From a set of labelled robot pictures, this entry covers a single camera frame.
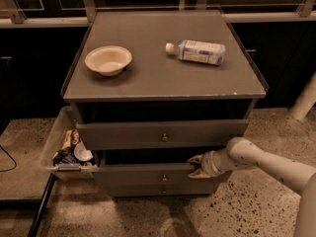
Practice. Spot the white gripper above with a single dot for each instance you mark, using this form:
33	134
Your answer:
208	164

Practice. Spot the grey drawer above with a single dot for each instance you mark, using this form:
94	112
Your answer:
160	134
161	190
131	168

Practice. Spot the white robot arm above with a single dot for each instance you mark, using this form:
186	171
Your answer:
241	153

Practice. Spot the grey top drawer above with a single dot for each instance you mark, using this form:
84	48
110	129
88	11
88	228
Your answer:
160	134

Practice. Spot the grey bottom drawer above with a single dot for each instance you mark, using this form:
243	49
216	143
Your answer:
161	190

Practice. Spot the grey drawer cabinet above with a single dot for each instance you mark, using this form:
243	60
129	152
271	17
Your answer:
156	86

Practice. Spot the clear plastic water bottle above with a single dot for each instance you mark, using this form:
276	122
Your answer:
197	51

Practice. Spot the white cup in bin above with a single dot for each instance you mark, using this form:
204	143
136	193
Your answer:
81	153

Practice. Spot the snack bag in bin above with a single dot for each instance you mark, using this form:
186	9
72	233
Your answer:
72	138

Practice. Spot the clear plastic storage bin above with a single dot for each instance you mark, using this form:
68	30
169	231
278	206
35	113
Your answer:
64	172

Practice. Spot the white post leg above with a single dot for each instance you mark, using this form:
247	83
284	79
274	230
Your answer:
305	101

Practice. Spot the metal railing frame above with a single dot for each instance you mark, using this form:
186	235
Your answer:
82	12

